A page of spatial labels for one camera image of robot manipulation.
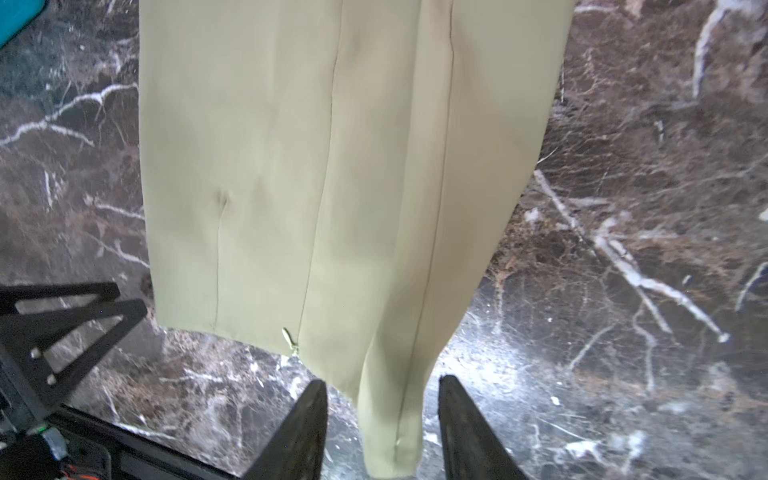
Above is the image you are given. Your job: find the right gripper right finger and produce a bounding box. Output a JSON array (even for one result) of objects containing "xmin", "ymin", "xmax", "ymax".
[{"xmin": 438, "ymin": 375, "xmax": 528, "ymax": 480}]

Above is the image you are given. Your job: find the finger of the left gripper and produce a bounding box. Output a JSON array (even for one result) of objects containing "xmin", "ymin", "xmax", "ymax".
[
  {"xmin": 1, "ymin": 282, "xmax": 120, "ymax": 315},
  {"xmin": 1, "ymin": 300, "xmax": 147, "ymax": 420}
]

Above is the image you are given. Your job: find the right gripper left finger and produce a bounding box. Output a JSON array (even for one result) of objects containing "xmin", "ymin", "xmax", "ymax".
[{"xmin": 242, "ymin": 380, "xmax": 328, "ymax": 480}]

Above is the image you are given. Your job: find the olive green skirt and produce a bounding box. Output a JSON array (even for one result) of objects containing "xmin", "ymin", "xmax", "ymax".
[{"xmin": 139, "ymin": 1, "xmax": 575, "ymax": 479}]

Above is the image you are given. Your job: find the teal plastic basket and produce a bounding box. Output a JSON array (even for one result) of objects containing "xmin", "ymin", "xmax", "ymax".
[{"xmin": 0, "ymin": 0, "xmax": 46, "ymax": 47}]

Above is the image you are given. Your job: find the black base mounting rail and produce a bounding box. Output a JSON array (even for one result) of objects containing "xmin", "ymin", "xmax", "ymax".
[{"xmin": 0, "ymin": 404, "xmax": 241, "ymax": 480}]

